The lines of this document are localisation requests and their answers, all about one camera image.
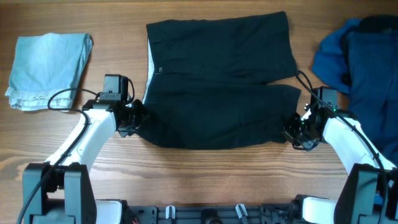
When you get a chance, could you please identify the dark green shorts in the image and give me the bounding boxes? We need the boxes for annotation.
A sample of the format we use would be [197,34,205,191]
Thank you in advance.
[137,11,301,149]

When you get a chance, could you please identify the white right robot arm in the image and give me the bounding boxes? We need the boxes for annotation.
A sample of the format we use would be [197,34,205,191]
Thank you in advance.
[282,107,397,223]

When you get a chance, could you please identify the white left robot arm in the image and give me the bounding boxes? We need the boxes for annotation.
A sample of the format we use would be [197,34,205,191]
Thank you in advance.
[17,100,148,223]

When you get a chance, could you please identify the blue clothes pile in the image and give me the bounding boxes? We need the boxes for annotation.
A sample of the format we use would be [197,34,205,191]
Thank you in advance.
[312,15,397,164]

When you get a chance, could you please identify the folded light blue jeans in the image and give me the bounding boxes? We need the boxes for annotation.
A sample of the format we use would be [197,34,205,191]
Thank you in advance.
[5,33,93,111]

